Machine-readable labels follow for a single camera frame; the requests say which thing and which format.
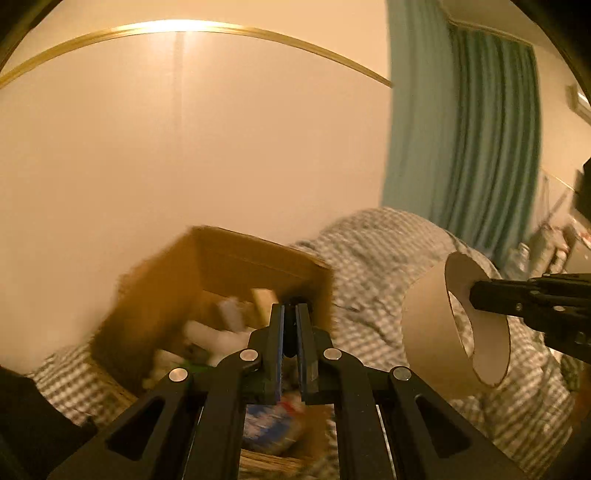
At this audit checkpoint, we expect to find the dark cloth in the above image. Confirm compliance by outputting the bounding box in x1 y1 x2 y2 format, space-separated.
0 367 100 480

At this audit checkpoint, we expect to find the grey striped blanket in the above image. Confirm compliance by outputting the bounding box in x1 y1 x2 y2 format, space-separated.
30 207 578 480

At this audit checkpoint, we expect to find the clear plastic bottle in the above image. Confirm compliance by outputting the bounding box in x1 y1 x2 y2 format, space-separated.
508 242 532 278

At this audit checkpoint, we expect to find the brown cardboard box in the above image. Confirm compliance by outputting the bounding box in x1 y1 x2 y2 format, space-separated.
90 225 335 474

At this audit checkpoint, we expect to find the brown cardboard tape roll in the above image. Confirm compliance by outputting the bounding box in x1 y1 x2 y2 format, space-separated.
401 251 512 397

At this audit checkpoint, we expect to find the white rack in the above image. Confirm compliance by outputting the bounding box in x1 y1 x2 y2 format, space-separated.
531 224 578 278

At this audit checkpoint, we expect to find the green curtain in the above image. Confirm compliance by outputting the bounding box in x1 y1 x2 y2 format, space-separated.
381 0 543 266

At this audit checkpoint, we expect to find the white crumpled packet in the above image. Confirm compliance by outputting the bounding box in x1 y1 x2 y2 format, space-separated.
182 295 254 365

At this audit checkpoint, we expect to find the gold wall trim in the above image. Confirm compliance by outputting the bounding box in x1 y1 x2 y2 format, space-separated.
0 19 393 89

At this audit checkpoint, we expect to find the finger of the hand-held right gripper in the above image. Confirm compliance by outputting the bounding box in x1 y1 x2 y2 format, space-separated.
469 272 591 358

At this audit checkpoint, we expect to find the white air conditioner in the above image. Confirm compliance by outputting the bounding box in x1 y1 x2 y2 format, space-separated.
567 84 591 114

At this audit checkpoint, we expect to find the red and blue packet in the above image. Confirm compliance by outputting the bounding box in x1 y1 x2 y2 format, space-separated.
242 401 305 455

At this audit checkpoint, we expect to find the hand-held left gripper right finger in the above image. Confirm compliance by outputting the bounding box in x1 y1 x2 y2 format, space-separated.
295 303 528 480

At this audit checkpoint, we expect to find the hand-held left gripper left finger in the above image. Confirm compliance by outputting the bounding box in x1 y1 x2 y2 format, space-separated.
46 303 286 480

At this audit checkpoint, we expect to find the tan wooden block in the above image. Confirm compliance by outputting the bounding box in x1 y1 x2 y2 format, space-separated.
250 287 279 321

